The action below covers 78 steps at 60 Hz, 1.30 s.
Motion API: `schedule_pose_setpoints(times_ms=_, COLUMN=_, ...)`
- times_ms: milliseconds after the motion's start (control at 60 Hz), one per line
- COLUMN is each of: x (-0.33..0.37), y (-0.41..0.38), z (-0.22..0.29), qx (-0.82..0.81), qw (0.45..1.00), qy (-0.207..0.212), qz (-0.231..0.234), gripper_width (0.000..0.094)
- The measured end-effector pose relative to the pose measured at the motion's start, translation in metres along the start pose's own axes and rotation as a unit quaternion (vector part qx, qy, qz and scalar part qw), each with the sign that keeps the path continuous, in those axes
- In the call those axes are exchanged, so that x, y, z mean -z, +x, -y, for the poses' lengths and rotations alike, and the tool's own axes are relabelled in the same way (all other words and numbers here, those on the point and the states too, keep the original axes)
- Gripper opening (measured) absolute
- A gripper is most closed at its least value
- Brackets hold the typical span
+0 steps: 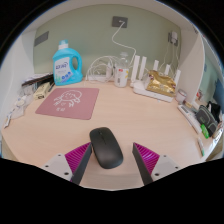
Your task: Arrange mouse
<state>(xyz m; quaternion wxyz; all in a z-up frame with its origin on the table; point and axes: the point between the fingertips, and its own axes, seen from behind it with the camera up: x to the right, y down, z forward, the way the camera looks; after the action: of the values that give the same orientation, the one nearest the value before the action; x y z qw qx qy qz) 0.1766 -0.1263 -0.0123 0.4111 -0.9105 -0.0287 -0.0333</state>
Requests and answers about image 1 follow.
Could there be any pink mouse pad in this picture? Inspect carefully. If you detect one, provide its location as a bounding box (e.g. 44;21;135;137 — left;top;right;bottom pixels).
35;87;100;121

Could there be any grey wall socket plate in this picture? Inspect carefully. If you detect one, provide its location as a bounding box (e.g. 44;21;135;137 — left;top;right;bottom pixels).
111;15;129;29

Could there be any black computer mouse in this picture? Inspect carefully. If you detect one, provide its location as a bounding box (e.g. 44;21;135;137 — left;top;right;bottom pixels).
89;126;124;170

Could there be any blue detergent bottle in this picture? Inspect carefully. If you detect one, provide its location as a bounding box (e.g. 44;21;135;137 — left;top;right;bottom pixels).
52;39;84;87

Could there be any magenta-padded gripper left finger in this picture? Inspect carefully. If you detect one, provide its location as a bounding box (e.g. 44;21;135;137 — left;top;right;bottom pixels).
41;142;93;186

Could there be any white wall socket with plugs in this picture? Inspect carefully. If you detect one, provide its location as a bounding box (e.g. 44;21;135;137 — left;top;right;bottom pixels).
168;30;179;46

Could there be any black pen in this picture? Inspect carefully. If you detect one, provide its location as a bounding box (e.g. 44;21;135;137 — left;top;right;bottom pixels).
47;81;56;93

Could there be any stack of notebooks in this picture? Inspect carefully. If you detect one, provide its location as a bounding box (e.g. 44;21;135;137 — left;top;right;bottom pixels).
21;73;54;88

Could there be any long white remote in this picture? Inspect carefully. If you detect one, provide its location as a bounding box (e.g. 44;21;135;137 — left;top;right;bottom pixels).
177;104;203;134

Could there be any beige small carton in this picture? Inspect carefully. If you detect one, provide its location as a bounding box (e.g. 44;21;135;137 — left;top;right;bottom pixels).
33;82;51;100

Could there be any white marker pen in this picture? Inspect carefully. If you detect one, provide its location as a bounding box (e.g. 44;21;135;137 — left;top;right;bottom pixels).
198;137;205;157

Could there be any white power strip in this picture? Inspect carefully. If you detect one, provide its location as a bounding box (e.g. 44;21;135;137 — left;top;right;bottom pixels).
85;73;116;83

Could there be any coiled white cable bundle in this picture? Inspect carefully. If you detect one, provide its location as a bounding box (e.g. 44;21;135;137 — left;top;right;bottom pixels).
87;55;116;81

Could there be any black zip pouch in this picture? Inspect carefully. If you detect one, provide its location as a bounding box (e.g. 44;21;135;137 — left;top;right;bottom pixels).
195;104;219;135

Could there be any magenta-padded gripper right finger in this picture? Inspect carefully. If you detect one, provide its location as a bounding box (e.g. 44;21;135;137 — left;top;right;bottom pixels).
132;142;183;186

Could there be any blank grey wall plate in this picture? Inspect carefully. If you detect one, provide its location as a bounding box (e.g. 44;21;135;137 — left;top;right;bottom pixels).
33;30;50;48

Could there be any small white jar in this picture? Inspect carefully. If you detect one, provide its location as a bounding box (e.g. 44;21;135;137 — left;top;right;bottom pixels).
175;89;188;104

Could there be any white wall cable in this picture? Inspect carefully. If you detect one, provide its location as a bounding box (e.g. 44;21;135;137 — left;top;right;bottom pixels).
111;20;138;68

